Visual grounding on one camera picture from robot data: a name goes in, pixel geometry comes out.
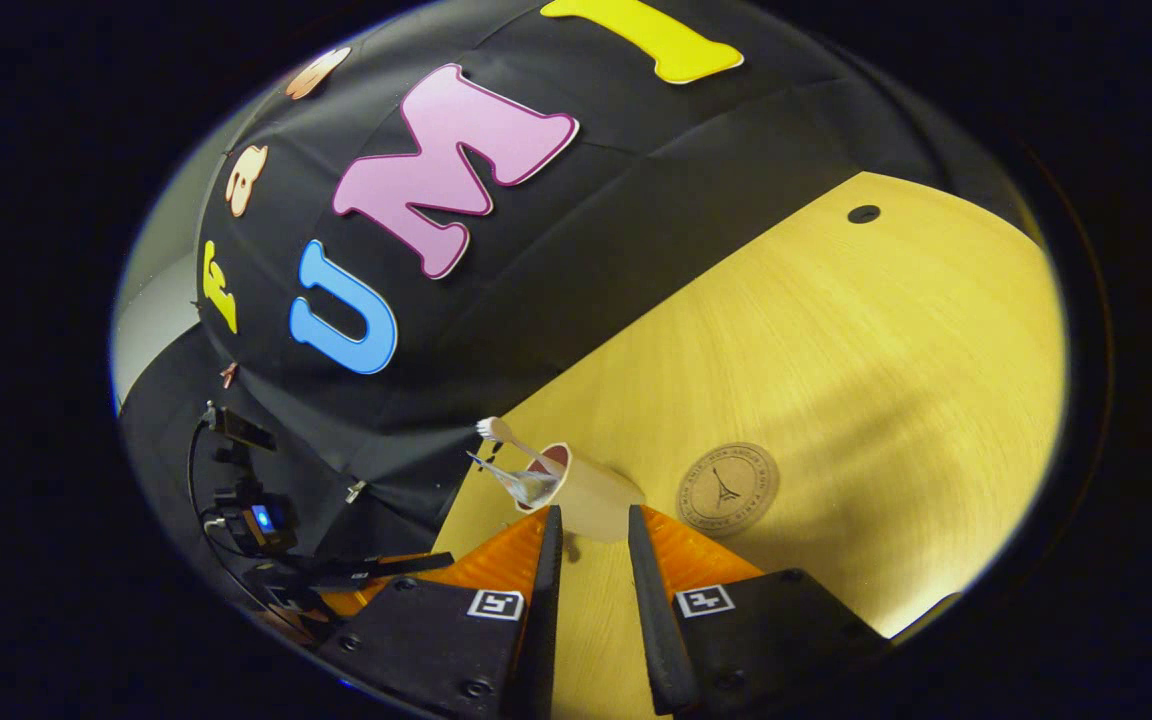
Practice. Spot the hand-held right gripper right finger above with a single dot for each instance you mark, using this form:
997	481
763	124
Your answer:
651	620

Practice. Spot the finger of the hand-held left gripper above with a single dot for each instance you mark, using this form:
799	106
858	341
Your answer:
346	602
386	570

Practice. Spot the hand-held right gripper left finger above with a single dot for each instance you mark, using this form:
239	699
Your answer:
541	620

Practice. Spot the white toothpaste tube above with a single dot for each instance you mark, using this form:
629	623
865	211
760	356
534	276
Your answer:
516	483

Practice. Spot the round brown coaster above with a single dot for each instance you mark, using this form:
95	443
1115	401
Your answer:
728	490

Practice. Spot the white toothbrush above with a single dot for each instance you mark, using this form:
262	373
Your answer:
511	440

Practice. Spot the wooden desktop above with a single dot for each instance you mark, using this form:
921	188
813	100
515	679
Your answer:
836	350

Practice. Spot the white cloth clip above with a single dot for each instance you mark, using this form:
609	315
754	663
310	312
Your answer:
354	491

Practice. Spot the red cloth clip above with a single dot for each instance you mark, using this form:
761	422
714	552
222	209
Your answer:
228	374

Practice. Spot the black backdrop cloth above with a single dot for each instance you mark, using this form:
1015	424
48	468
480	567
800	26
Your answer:
636	200

